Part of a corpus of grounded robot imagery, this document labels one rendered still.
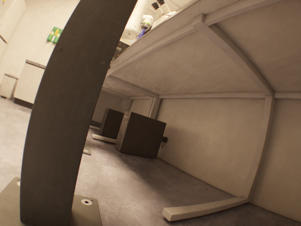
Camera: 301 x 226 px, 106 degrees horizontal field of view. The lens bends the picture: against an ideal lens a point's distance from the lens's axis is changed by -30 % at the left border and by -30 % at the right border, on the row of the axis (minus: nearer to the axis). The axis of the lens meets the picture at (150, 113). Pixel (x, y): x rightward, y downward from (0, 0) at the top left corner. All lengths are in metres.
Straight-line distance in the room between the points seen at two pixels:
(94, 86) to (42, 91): 0.10
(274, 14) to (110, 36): 0.49
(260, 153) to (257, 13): 0.76
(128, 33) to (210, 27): 0.81
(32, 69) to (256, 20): 2.89
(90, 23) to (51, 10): 3.67
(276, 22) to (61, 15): 3.77
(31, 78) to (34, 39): 1.11
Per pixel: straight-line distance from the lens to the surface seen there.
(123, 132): 1.54
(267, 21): 0.61
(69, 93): 0.31
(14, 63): 3.72
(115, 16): 0.37
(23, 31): 3.90
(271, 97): 1.12
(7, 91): 3.39
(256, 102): 1.27
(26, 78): 2.95
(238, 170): 1.22
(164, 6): 1.12
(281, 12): 0.59
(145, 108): 2.46
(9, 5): 3.50
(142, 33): 1.19
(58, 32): 3.73
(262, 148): 1.05
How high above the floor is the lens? 0.31
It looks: 5 degrees up
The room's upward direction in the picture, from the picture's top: 16 degrees clockwise
